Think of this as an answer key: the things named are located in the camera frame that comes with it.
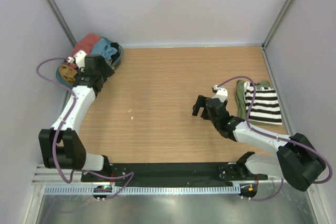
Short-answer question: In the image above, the aluminium frame rail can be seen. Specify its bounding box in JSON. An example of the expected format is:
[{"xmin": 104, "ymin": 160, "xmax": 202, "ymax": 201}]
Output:
[{"xmin": 32, "ymin": 164, "xmax": 82, "ymax": 185}]

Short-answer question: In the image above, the olive green folded tank top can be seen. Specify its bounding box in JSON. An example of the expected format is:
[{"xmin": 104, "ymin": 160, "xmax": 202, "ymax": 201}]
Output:
[{"xmin": 235, "ymin": 80, "xmax": 272, "ymax": 119}]

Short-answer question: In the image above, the light blue garment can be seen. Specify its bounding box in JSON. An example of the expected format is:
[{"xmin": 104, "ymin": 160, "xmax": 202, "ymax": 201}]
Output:
[{"xmin": 91, "ymin": 37, "xmax": 121, "ymax": 61}]

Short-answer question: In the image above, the mustard brown garment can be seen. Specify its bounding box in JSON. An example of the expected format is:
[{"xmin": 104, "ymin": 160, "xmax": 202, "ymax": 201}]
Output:
[{"xmin": 58, "ymin": 64, "xmax": 78, "ymax": 86}]

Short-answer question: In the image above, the wide striped folded tank top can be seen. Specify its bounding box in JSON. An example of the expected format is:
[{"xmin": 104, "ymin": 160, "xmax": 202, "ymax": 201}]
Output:
[{"xmin": 243, "ymin": 81, "xmax": 282, "ymax": 125}]

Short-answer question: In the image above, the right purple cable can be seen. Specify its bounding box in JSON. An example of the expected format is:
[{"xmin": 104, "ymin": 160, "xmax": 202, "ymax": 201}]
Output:
[{"xmin": 217, "ymin": 77, "xmax": 331, "ymax": 201}]

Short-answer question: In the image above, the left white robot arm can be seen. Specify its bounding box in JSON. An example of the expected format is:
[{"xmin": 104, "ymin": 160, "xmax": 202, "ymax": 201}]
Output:
[{"xmin": 38, "ymin": 50, "xmax": 114, "ymax": 184}]

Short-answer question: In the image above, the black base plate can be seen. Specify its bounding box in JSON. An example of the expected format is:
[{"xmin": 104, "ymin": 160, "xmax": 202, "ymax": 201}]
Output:
[{"xmin": 80, "ymin": 162, "xmax": 269, "ymax": 183}]

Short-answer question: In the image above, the teal laundry basket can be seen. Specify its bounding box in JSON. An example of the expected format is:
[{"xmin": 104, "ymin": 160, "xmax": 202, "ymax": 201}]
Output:
[{"xmin": 56, "ymin": 39, "xmax": 123, "ymax": 88}]

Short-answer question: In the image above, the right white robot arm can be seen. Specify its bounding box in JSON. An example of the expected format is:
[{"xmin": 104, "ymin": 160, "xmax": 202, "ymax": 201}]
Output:
[{"xmin": 192, "ymin": 89, "xmax": 329, "ymax": 191}]

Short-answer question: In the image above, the slotted white cable duct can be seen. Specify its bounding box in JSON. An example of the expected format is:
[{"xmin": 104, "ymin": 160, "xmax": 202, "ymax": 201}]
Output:
[{"xmin": 44, "ymin": 184, "xmax": 240, "ymax": 196}]

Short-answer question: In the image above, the coral red garment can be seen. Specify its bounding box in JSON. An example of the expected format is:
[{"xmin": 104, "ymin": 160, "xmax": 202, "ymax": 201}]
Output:
[{"xmin": 71, "ymin": 33, "xmax": 101, "ymax": 57}]

